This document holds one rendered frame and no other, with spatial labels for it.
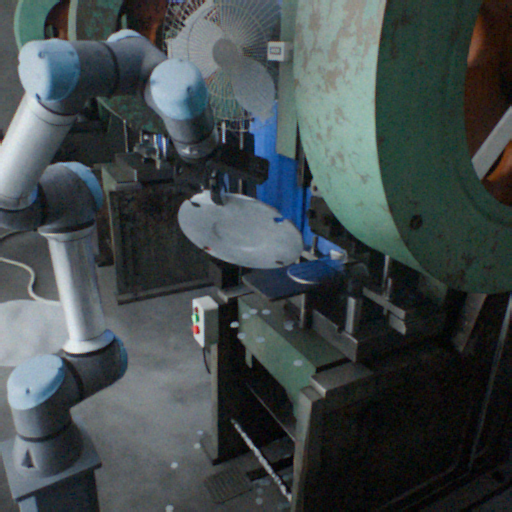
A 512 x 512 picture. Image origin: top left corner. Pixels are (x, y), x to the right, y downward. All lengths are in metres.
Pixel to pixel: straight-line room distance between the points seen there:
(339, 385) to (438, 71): 0.70
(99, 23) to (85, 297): 1.43
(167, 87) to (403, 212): 0.37
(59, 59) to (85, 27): 1.61
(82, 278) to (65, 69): 0.54
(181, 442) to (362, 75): 1.54
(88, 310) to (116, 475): 0.83
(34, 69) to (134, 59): 0.14
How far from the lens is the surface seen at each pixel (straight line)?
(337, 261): 1.40
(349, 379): 1.18
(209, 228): 1.13
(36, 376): 1.18
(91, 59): 0.75
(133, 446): 1.95
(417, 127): 0.72
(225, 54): 1.90
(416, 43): 0.69
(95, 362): 1.21
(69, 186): 1.08
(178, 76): 0.74
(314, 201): 1.28
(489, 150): 0.89
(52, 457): 1.25
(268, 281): 1.26
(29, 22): 4.02
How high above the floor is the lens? 1.34
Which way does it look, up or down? 23 degrees down
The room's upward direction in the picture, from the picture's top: 2 degrees clockwise
